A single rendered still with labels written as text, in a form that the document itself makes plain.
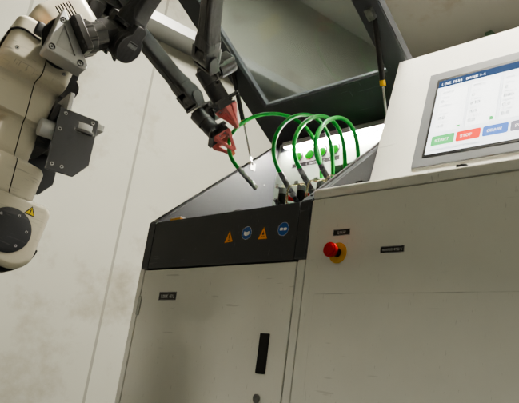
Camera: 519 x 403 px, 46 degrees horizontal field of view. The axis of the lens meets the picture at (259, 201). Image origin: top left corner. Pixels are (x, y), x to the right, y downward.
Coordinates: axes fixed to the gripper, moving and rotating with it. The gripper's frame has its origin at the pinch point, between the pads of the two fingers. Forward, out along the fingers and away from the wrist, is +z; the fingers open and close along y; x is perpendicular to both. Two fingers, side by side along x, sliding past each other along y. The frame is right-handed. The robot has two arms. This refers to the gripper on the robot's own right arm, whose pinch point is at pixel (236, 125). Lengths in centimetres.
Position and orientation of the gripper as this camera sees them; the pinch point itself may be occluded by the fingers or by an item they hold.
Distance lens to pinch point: 190.4
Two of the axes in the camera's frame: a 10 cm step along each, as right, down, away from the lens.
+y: 6.7, -5.0, 5.5
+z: 5.1, 8.5, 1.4
